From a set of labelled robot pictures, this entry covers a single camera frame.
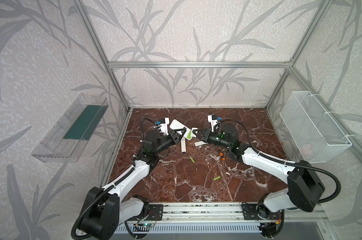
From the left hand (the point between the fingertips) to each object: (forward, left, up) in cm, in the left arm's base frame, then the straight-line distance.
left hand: (188, 127), depth 75 cm
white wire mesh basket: (-10, -55, +8) cm, 57 cm away
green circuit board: (-39, +18, -26) cm, 50 cm away
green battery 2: (-17, -17, -26) cm, 35 cm away
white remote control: (+4, +3, -26) cm, 26 cm away
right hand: (0, -3, 0) cm, 3 cm away
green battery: (-6, -3, -26) cm, 27 cm away
